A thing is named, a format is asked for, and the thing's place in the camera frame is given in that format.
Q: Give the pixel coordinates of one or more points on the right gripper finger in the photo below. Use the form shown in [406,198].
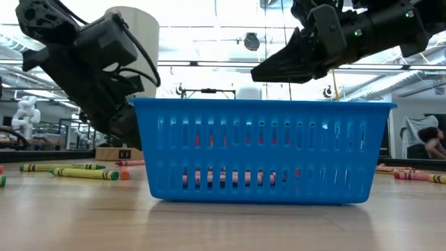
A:
[285,66]

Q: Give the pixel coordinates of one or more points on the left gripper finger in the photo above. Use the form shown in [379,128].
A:
[125,127]

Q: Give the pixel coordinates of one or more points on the yellow green crayon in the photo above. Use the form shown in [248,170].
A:
[83,174]
[52,167]

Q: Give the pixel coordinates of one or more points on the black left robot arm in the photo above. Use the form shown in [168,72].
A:
[45,21]

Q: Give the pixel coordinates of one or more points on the orange crayon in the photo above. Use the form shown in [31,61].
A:
[124,173]

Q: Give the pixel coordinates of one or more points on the blue plastic basket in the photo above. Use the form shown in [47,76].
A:
[258,115]

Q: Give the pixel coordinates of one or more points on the white shade table lamp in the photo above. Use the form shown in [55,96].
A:
[146,35]

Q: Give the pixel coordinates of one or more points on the grey cloth cover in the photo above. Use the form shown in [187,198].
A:
[414,125]

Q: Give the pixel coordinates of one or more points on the person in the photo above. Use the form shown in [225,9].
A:
[432,143]

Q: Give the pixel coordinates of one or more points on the white cylindrical duct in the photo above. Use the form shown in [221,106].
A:
[249,92]

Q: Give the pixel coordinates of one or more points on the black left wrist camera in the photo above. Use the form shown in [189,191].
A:
[104,42]

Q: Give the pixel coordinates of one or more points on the black overhead frame bar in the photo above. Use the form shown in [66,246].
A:
[209,91]

